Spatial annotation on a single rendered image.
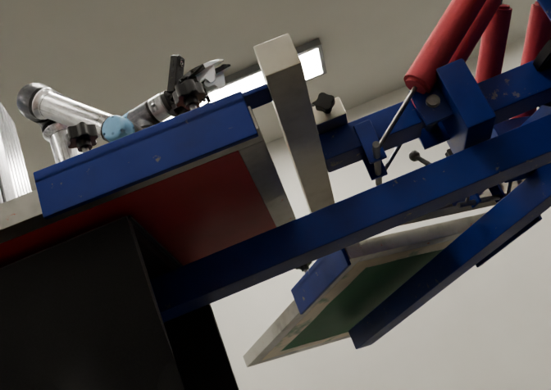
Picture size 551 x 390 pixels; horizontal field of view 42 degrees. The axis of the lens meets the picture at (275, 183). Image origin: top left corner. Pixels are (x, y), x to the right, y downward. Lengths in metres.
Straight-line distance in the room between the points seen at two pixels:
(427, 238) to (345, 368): 3.29
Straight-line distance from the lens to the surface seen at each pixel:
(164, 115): 2.11
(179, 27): 4.08
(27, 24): 3.81
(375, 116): 1.24
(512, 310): 5.10
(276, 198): 1.18
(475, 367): 5.00
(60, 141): 2.27
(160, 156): 0.96
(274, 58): 0.94
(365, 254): 1.64
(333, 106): 1.21
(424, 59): 1.22
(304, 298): 1.83
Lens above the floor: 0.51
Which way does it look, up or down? 24 degrees up
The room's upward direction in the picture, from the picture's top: 22 degrees counter-clockwise
